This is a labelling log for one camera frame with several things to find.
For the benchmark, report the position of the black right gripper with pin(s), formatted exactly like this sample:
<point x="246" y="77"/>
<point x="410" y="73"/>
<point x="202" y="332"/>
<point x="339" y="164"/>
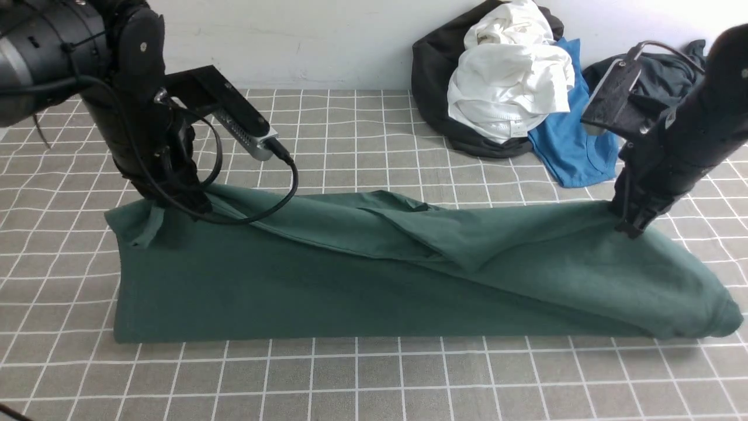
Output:
<point x="648" y="187"/>

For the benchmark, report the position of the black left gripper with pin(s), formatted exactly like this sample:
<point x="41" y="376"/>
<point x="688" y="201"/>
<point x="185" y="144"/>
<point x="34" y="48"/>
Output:
<point x="155" y="153"/>

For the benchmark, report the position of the green long sleeve shirt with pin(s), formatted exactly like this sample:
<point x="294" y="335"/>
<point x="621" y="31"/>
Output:
<point x="381" y="264"/>

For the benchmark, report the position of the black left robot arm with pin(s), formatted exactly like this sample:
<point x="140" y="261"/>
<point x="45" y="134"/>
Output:
<point x="110" y="53"/>

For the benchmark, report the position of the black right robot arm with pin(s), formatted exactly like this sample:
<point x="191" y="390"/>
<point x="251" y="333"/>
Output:
<point x="688" y="142"/>

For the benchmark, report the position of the blue shirt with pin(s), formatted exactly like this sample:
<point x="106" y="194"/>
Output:
<point x="574" y="158"/>

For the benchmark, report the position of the dark grey crumpled shirt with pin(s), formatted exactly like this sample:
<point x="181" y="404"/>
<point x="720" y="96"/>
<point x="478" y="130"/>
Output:
<point x="665" y="78"/>

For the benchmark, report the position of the white crumpled shirt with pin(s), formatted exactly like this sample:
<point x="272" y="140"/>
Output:
<point x="512" y="75"/>

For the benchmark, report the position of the black garment under white shirt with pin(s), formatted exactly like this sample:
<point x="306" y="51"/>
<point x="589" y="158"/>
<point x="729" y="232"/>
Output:
<point x="435" y="58"/>

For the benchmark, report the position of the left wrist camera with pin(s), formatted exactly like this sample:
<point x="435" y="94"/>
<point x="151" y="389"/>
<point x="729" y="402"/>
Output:
<point x="206" y="91"/>

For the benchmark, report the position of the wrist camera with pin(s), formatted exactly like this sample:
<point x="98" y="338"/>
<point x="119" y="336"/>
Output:
<point x="206" y="91"/>
<point x="609" y="109"/>

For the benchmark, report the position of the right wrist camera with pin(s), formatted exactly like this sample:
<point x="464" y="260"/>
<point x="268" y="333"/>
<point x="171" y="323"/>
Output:
<point x="609" y="109"/>

